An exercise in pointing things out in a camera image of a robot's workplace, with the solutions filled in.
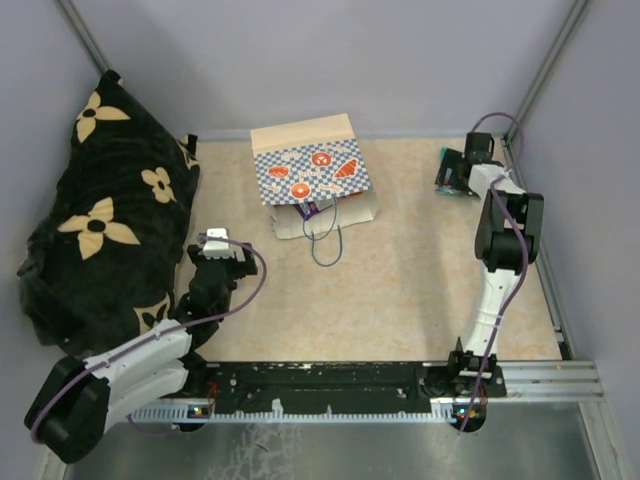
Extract checkered paper bag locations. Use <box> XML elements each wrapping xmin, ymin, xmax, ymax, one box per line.
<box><xmin>250</xmin><ymin>113</ymin><xmax>380</xmax><ymax>240</ymax></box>

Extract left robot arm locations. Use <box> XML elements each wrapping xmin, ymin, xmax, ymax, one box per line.
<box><xmin>24</xmin><ymin>240</ymin><xmax>267</xmax><ymax>464</ymax></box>

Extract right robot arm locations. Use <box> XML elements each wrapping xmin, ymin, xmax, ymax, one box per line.
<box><xmin>435</xmin><ymin>131</ymin><xmax>545</xmax><ymax>396</ymax></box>

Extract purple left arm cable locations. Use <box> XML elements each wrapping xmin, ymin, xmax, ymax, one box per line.
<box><xmin>29</xmin><ymin>239</ymin><xmax>268</xmax><ymax>443</ymax></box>

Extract black floral pillow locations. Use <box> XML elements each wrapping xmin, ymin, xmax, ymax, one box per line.
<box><xmin>18</xmin><ymin>71</ymin><xmax>200</xmax><ymax>355</ymax></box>

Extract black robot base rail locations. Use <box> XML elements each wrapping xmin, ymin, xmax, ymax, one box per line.
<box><xmin>164</xmin><ymin>361</ymin><xmax>476</xmax><ymax>415</ymax></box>

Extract purple candy bag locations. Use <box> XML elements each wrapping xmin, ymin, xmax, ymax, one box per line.
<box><xmin>294</xmin><ymin>201</ymin><xmax>329</xmax><ymax>221</ymax></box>

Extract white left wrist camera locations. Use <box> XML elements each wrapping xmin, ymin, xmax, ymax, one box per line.
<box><xmin>197</xmin><ymin>227</ymin><xmax>236</xmax><ymax>260</ymax></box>

